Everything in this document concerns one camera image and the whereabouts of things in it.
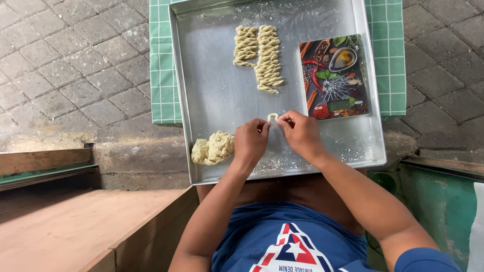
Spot person's left hand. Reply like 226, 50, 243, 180
234, 118, 271, 164

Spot printed glass kitchen scale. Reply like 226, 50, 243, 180
299, 34, 372, 121

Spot person's right hand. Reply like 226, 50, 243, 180
277, 110, 326, 160

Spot lump of raw dough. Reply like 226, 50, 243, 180
191, 131, 236, 166

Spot green painted bench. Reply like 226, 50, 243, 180
367, 155, 484, 272

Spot white cloth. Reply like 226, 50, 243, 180
466, 182, 484, 272

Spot green checked cloth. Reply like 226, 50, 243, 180
148, 0, 407, 127

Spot rows of twisted dough pieces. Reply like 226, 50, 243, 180
233, 25, 284, 94

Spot blue printed shirt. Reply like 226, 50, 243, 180
211, 201, 462, 272

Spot large metal baking tray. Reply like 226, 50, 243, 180
169, 0, 387, 186

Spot wooden bench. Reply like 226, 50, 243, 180
0, 148, 200, 272

